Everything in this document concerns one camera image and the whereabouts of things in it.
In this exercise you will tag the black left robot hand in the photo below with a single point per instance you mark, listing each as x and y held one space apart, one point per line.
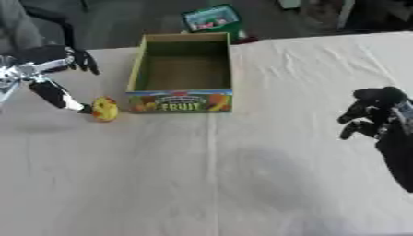
51 54

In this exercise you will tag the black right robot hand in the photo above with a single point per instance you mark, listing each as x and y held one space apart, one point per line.
383 99

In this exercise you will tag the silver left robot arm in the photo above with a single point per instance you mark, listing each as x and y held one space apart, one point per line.
10 76

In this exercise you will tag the cardboard box with green inside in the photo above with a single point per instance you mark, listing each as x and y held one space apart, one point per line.
181 100

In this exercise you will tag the green box with picture lid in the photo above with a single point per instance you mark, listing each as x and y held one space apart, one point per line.
211 18

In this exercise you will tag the black chair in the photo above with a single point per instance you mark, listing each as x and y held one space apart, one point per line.
63 24

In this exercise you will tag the grey garment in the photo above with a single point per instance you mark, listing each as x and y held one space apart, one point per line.
17 27

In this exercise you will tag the yellow red toy fruit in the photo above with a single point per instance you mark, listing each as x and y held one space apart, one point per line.
105 109

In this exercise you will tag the white furniture leg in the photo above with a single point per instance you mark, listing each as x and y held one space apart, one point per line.
346 14

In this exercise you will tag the small dark red object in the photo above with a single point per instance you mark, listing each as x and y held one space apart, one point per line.
246 40

